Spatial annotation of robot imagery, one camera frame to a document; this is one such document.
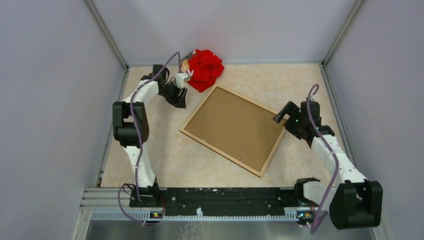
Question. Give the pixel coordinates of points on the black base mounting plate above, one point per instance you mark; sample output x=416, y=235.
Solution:
x=221, y=201

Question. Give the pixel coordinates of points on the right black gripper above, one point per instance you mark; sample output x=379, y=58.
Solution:
x=291, y=109

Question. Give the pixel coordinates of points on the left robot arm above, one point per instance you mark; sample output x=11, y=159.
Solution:
x=131, y=127

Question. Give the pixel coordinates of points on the left controller board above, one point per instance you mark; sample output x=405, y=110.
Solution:
x=156, y=214

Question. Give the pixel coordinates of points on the aluminium rail front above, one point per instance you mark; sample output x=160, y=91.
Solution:
x=114, y=203

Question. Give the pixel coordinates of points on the brown backing board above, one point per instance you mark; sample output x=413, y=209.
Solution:
x=232, y=129

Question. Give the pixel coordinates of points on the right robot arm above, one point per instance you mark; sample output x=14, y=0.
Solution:
x=350, y=199

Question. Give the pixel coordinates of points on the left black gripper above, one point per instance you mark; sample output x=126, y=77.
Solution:
x=178, y=101

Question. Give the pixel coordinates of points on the controller board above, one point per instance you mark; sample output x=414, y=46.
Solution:
x=307, y=216
x=156, y=214

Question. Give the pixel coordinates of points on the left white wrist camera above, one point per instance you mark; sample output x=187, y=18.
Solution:
x=181, y=78

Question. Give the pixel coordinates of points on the right controller board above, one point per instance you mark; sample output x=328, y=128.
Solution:
x=307, y=216

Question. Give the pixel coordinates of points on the red crumpled cloth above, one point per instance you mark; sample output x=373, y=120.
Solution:
x=204, y=68

